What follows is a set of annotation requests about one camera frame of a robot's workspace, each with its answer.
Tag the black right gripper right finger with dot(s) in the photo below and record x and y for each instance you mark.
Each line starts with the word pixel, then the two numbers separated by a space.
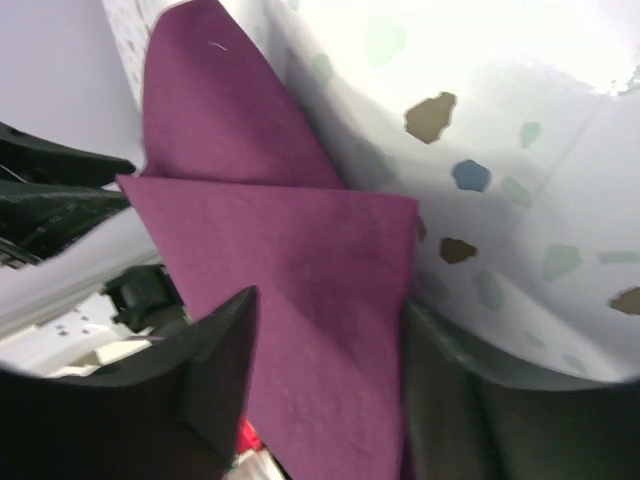
pixel 476 412

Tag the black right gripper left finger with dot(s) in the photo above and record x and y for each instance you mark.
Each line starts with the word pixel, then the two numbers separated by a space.
pixel 170 411

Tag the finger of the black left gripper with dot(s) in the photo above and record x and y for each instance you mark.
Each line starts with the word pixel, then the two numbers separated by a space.
pixel 53 195

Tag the purple cloth mat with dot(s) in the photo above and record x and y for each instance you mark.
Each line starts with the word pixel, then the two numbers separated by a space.
pixel 237 191

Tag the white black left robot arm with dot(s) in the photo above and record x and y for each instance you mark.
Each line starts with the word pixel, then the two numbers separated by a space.
pixel 82 285

